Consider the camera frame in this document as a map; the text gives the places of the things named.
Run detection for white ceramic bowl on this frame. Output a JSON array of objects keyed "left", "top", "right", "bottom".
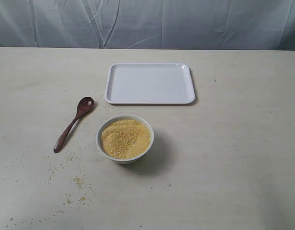
[{"left": 96, "top": 115, "right": 154, "bottom": 164}]

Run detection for dark brown wooden spoon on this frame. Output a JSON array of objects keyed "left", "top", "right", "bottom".
[{"left": 53, "top": 97, "right": 94, "bottom": 153}]

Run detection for tan granular powder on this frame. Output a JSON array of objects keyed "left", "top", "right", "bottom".
[{"left": 101, "top": 119, "right": 150, "bottom": 160}]

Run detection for tan powder grains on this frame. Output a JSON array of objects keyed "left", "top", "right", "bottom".
[{"left": 45, "top": 153, "right": 95, "bottom": 213}]

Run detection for white rectangular plastic tray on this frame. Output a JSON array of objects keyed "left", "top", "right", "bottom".
[{"left": 104, "top": 63, "right": 196, "bottom": 104}]

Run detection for grey wrinkled backdrop curtain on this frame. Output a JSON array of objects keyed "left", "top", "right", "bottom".
[{"left": 0, "top": 0, "right": 295, "bottom": 50}]

